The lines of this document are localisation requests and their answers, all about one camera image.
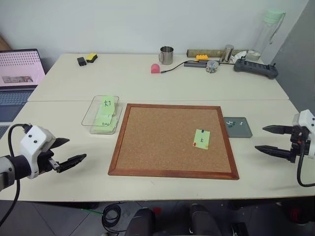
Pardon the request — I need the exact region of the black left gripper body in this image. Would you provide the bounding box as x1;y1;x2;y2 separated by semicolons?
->
36;149;62;174

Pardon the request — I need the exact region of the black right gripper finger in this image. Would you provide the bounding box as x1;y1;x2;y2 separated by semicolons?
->
254;145;291;161
262;125;294;135

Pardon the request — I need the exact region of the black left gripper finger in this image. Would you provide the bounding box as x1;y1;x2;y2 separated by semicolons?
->
58;153;88;173
50;138;70;150

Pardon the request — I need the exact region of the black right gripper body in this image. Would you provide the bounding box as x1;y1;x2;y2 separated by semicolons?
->
288;125;312;164

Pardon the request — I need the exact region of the green note with writing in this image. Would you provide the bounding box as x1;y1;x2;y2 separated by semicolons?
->
94;116;119;133
99;95;117;116

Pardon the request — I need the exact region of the green paper note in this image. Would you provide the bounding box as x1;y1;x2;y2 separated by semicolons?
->
192;128;211;150

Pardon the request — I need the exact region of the clear jar of pins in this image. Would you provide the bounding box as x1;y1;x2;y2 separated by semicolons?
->
205;59;220;74

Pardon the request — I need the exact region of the wood-framed cork board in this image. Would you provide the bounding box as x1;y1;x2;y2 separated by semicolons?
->
107;103;240;181

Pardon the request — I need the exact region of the clear plastic tray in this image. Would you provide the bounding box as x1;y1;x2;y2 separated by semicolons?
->
82;95;123;135

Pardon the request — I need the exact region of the grey square tray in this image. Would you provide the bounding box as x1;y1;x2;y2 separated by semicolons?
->
223;117;253;139

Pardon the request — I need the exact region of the dark grey remote controller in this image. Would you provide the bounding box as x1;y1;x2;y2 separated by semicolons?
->
233;57;279;81

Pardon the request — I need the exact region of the small clear glass jar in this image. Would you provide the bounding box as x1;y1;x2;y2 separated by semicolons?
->
246;49;262;61

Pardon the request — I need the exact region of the laptop with pink screen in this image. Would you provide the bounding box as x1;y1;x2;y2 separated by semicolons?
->
0;48;47;138

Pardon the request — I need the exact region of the white crumpled cloth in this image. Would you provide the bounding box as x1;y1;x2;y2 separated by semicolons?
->
230;51;248;64

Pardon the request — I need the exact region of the dark rounded shape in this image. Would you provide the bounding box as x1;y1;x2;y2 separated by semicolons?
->
189;203;220;236
126;207;156;236

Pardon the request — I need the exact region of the steel cylinder tumbler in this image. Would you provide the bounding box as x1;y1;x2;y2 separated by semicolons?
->
220;44;235;63

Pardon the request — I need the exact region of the clear bottle with green lid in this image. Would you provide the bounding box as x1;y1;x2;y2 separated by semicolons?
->
254;8;287;60

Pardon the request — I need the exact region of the grey USB hub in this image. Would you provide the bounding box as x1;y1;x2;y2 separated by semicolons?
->
184;61;207;69

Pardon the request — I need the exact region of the stainless steel mug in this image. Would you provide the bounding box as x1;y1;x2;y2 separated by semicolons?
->
158;45;175;65

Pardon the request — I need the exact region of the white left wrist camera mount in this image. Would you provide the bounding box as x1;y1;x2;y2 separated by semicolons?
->
19;125;57;180

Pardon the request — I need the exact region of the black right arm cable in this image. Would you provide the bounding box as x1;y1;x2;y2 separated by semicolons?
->
296;141;315;188

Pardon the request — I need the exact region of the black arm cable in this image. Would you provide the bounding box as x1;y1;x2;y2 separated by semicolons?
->
0;123;33;223
296;141;315;188

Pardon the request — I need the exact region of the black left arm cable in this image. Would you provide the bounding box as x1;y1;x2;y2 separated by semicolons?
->
0;123;33;223

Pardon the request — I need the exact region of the thin green wire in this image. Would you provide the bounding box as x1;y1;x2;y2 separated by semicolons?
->
80;208;104;216

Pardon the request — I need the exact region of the coiled black cable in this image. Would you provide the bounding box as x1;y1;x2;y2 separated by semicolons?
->
101;202;123;230

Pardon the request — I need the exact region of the black USB cable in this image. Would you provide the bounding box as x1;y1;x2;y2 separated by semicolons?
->
160;62;186;74

